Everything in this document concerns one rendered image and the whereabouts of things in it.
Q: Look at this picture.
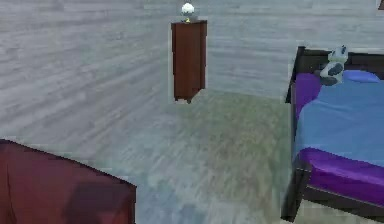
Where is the tall red-brown wooden cabinet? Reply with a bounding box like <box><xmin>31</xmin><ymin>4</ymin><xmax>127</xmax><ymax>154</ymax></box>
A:
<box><xmin>170</xmin><ymin>19</ymin><xmax>208</xmax><ymax>104</ymax></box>

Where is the white round table lamp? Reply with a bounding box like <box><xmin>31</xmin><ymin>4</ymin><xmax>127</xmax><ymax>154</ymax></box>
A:
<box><xmin>180</xmin><ymin>2</ymin><xmax>196</xmax><ymax>24</ymax></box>

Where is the black and white plush toy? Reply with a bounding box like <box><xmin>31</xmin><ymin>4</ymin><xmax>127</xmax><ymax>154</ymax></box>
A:
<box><xmin>314</xmin><ymin>45</ymin><xmax>349</xmax><ymax>87</ymax></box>

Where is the dark bed with blue cover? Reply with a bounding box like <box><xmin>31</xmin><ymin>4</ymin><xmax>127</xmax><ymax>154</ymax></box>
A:
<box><xmin>280</xmin><ymin>45</ymin><xmax>384</xmax><ymax>224</ymax></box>

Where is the dark red wooden chest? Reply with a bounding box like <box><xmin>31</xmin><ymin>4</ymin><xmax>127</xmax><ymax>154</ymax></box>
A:
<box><xmin>0</xmin><ymin>138</ymin><xmax>138</xmax><ymax>224</ymax></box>

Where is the blue pillow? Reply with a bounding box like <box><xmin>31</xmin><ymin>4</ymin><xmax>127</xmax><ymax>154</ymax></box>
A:
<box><xmin>342</xmin><ymin>69</ymin><xmax>381</xmax><ymax>84</ymax></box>

